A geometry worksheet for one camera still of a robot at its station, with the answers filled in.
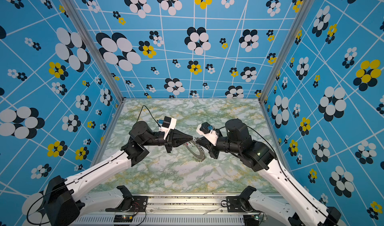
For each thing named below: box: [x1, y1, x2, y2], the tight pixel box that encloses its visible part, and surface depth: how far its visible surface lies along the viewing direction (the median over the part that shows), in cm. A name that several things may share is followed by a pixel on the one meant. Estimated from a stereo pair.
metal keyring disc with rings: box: [183, 137, 207, 162], surface depth 62 cm
